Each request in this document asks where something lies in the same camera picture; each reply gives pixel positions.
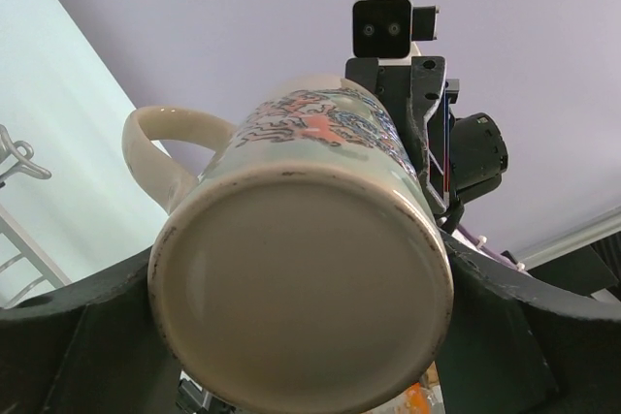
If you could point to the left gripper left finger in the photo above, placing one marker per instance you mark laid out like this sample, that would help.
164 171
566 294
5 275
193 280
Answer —
90 347

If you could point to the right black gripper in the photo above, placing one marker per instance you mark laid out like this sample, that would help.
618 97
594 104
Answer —
456 159

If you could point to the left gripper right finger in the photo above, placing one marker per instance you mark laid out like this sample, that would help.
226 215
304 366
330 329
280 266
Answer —
518 345

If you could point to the beige printed mug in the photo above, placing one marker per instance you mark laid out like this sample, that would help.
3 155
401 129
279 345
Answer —
300 269

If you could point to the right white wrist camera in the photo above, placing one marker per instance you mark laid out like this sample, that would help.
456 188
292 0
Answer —
391 30

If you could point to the metal wire dish rack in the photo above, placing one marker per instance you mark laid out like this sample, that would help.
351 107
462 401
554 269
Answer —
27 248

